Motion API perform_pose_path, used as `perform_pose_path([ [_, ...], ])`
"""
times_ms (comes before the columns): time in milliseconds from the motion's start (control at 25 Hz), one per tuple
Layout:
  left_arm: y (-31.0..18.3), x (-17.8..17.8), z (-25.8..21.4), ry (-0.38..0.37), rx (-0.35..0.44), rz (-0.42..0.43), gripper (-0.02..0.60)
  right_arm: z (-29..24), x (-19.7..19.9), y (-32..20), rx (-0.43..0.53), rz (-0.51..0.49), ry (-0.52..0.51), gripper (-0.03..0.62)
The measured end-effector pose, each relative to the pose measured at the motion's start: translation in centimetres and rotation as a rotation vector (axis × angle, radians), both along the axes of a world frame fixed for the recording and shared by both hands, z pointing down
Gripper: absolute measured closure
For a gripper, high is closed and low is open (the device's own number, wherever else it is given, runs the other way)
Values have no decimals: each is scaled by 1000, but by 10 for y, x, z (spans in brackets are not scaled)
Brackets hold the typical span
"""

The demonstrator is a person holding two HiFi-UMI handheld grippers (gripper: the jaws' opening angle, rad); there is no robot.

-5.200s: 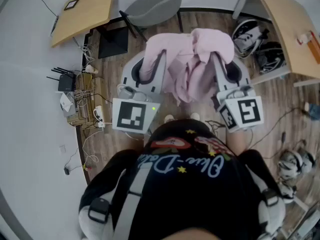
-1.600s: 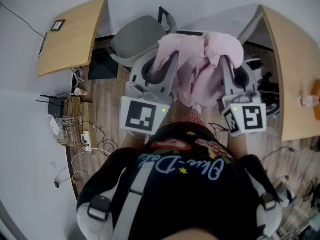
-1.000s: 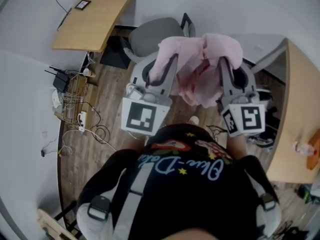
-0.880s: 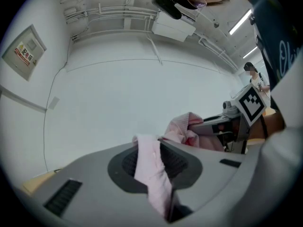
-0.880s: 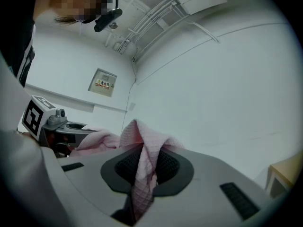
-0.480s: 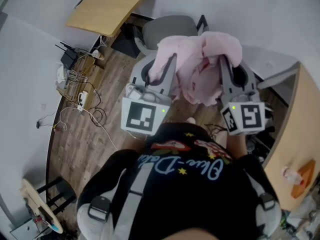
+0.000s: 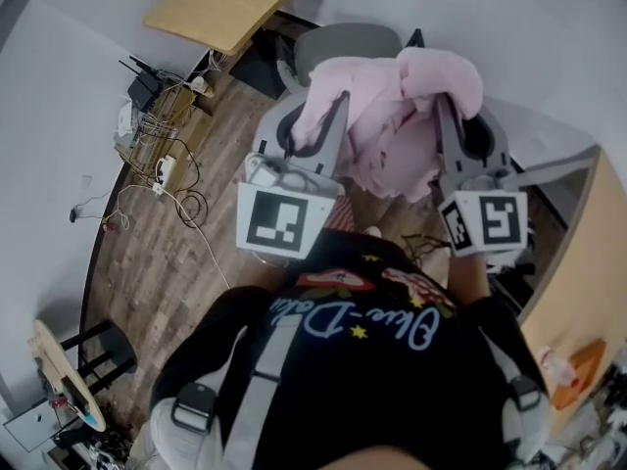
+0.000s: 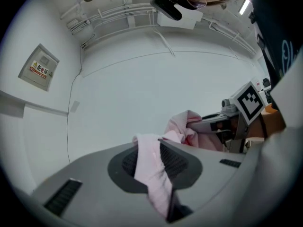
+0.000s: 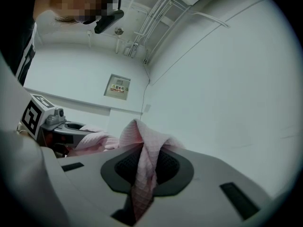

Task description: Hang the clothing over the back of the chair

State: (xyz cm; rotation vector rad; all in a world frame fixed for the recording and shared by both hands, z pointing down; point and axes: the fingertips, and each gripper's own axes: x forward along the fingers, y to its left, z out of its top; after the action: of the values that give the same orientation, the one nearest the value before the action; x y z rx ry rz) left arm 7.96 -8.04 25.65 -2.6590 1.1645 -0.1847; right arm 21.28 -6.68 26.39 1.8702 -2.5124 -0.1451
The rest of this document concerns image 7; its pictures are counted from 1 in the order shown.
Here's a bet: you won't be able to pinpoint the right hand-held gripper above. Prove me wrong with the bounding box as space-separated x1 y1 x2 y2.
433 93 530 259

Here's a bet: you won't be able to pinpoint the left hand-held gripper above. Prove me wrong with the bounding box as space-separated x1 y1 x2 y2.
236 89 352 263

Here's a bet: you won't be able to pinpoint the pink clothes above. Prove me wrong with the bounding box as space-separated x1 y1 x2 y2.
288 46 485 204

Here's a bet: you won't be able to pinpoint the grey upholstered chair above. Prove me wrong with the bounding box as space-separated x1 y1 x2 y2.
273 23 425 105

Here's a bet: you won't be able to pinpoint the person's right forearm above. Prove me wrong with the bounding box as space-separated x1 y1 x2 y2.
448 252 494 307

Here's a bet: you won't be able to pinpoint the red striped cloth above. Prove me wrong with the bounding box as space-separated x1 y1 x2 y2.
326 197 355 232

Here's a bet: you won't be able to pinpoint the white round plug adapter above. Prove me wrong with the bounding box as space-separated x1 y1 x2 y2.
190 75 217 98

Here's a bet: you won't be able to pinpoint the white power strip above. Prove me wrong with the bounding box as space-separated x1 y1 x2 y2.
152 154 177 198

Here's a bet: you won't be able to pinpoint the light wooden table black base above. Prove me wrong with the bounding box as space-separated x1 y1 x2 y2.
142 0 329 102

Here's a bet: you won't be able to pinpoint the black router with antennas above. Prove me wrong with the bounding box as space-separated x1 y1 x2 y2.
120 55 163 112

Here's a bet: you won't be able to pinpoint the white paper sheet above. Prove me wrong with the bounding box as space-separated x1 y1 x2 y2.
115 100 138 141

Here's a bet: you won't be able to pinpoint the small white red item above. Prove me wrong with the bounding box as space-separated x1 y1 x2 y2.
536 345 574 386

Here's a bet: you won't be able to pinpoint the black harness buckle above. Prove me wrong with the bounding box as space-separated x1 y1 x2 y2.
508 375 543 410
169 382 217 435

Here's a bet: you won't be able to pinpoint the orange box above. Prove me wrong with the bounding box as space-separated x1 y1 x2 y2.
551 340 608 410

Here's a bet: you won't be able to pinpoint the person's black printed shirt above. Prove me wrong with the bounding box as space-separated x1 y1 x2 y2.
149 227 553 470

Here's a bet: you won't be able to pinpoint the round wooden table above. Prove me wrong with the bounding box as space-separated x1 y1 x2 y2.
31 319 108 433

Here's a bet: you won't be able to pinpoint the silver laptop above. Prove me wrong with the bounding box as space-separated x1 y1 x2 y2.
3 399 64 453

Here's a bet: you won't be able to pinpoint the grey gripper-mounted camera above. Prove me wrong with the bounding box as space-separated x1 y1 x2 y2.
462 173 508 193
244 153 280 188

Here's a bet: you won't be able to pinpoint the black wire frame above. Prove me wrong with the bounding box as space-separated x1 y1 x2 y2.
400 232 452 269

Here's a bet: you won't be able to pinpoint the white cable bundle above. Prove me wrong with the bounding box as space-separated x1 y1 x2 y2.
205 49 231 75

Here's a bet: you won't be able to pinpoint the black looped cable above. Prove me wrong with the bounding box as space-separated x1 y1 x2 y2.
166 139 210 227

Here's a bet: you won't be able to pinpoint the long white floor cable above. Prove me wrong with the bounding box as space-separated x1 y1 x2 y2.
117 183 231 288

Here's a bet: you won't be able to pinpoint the light wooden desk white frame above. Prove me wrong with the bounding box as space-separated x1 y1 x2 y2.
511 143 627 440

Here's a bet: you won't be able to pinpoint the grey harness strap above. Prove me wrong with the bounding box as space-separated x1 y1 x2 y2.
222 323 298 470

